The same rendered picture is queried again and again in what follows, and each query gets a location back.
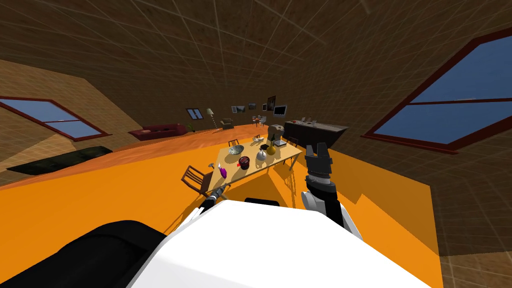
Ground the large red-framed window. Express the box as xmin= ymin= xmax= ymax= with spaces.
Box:
xmin=361 ymin=25 xmax=512 ymax=156
xmin=0 ymin=95 xmax=113 ymax=143

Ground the dark sideboard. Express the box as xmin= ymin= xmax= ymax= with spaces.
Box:
xmin=283 ymin=117 xmax=350 ymax=150

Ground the floor lamp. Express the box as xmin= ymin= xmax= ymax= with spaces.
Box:
xmin=205 ymin=107 xmax=220 ymax=130

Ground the light wooden table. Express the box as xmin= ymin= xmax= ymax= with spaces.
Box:
xmin=205 ymin=135 xmax=304 ymax=201

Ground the dark red sofa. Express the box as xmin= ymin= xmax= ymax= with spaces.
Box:
xmin=127 ymin=123 xmax=189 ymax=142

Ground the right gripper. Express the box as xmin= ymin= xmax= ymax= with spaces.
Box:
xmin=304 ymin=142 xmax=334 ymax=180

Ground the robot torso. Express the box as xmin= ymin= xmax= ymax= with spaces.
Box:
xmin=127 ymin=197 xmax=434 ymax=288

